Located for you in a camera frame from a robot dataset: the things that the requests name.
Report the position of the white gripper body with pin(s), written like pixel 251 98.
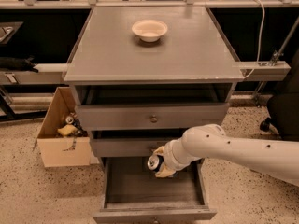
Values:
pixel 168 156

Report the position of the blue pepsi can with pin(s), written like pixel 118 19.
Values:
pixel 154 162

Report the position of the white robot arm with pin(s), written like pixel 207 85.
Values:
pixel 279 159

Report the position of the grey middle drawer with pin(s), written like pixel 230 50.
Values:
pixel 131 143

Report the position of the grey drawer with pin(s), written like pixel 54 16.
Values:
pixel 132 193
pixel 148 107
pixel 131 143

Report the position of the grey bottom drawer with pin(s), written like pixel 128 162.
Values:
pixel 132 193

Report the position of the grey top drawer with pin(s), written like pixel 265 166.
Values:
pixel 148 107

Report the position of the grey drawer cabinet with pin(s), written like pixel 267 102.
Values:
pixel 191 52

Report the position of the can in cardboard box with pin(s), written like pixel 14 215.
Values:
pixel 69 119

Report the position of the yellow object in box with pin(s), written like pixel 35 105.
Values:
pixel 67 130

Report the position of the cardboard box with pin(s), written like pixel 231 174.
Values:
pixel 58 147

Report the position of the black office chair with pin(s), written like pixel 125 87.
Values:
pixel 283 107

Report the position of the white ceramic bowl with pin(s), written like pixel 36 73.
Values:
pixel 149 30

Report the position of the black cloth on shelf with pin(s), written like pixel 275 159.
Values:
pixel 17 64

